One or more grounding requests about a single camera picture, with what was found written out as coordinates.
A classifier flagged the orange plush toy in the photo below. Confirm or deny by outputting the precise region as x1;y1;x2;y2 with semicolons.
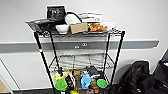
88;22;109;33

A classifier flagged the dark flat box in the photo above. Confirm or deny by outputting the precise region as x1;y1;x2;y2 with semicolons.
85;65;101;78

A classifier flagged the tan cardboard packet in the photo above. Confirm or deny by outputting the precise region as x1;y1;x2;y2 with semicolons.
73;69;84;81

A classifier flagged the white bowl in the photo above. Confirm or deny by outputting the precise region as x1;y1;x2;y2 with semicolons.
54;23;71;35

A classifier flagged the white box with dark print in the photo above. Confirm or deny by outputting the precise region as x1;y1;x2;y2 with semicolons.
81;16;104;23

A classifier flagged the white cushion with blue rim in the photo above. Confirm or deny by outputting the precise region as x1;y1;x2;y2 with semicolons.
64;12;83;26

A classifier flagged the plain white flat box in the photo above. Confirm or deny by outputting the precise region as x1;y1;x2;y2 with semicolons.
78;12;103;18

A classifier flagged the black bottle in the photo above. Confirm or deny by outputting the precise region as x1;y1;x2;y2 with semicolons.
65;73;77;91

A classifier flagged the yellow toy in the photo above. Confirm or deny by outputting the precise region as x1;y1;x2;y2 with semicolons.
52;71;71;82

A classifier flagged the orange brown toy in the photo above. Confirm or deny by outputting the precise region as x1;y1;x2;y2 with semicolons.
89;84;101;94

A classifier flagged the black box with grey print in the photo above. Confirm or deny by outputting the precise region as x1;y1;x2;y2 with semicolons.
45;5;67;24

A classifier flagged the yellow cup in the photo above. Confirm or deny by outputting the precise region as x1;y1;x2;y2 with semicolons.
70;90;80;94

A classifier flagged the black plastic bag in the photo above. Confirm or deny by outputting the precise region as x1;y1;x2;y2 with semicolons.
25;18;61;36

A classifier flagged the black office chair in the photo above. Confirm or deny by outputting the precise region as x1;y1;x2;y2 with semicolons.
117;60;158;94

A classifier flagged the small blue red object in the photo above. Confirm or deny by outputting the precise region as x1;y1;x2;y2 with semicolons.
160;58;168;64

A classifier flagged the large white wall socket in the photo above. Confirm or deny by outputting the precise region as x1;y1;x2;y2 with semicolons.
81;42;89;48

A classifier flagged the small white wall socket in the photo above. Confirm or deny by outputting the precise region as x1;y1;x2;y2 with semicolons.
74;45;81;50

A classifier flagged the black wire shelf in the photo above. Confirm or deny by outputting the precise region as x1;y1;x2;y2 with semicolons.
33;28;127;94

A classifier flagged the long grey wall band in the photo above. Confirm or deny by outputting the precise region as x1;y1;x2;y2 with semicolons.
0;40;160;54

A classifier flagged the white door frame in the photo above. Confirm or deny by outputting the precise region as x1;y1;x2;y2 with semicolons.
0;58;14;91

